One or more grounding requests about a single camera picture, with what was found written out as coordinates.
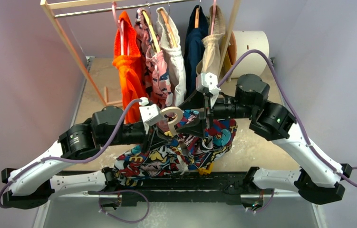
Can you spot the white shorts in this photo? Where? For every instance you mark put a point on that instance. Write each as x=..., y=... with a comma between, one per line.
x=173, y=58

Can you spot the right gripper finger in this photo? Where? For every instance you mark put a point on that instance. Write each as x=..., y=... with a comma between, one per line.
x=196, y=128
x=194, y=102

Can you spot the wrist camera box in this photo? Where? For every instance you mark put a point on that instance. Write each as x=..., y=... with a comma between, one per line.
x=208, y=83
x=150, y=113

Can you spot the pink hanger under beige shorts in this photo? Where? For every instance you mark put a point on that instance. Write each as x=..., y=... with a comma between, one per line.
x=213, y=17

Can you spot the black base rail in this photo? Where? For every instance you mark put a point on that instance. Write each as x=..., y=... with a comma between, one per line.
x=224, y=187

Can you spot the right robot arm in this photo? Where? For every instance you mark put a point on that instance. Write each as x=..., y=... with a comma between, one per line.
x=318, y=178

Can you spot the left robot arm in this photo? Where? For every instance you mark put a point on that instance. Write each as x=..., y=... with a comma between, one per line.
x=41, y=180

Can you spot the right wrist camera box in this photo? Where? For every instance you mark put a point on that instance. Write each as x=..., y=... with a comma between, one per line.
x=208, y=83

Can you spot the wooden clothes rack frame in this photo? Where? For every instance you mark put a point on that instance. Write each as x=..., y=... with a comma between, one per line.
x=49, y=7

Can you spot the navy blue shorts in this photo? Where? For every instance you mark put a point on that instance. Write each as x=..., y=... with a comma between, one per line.
x=194, y=49

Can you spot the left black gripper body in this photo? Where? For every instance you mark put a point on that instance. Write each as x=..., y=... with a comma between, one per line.
x=148, y=145

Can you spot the pink hanger under orange shorts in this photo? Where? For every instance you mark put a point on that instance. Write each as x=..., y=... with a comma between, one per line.
x=120, y=26

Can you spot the colourful comic print shorts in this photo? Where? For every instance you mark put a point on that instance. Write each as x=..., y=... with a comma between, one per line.
x=184, y=153

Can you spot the white cylindrical drum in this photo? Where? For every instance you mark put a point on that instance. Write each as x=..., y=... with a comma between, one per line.
x=241, y=42

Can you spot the pink patterned shorts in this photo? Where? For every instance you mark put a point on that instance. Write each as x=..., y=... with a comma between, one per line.
x=156, y=76

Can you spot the yellow plastic bin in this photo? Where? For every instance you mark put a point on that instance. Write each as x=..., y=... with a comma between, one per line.
x=206, y=170

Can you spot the orange wooden hanger navy shorts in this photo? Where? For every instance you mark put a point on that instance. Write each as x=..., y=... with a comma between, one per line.
x=197, y=17

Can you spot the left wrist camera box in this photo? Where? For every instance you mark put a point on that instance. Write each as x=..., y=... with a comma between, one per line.
x=150, y=113

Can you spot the beige shorts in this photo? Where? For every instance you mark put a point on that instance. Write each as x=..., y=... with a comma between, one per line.
x=212, y=43

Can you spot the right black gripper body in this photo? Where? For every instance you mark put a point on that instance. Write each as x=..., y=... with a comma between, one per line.
x=206, y=113

